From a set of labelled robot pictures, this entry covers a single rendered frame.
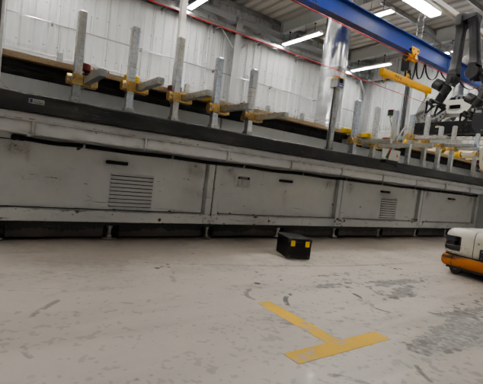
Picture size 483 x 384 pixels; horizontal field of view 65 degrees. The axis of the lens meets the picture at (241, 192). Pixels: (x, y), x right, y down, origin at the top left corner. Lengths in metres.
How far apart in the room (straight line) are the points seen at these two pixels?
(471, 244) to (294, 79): 10.38
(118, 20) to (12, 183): 8.02
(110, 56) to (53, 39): 1.17
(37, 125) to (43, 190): 0.40
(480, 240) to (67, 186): 2.31
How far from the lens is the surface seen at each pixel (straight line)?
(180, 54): 2.18
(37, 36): 9.40
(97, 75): 1.73
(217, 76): 2.27
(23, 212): 2.17
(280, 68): 12.11
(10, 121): 1.95
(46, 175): 2.19
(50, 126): 1.97
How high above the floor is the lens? 0.47
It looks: 3 degrees down
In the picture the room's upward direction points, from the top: 7 degrees clockwise
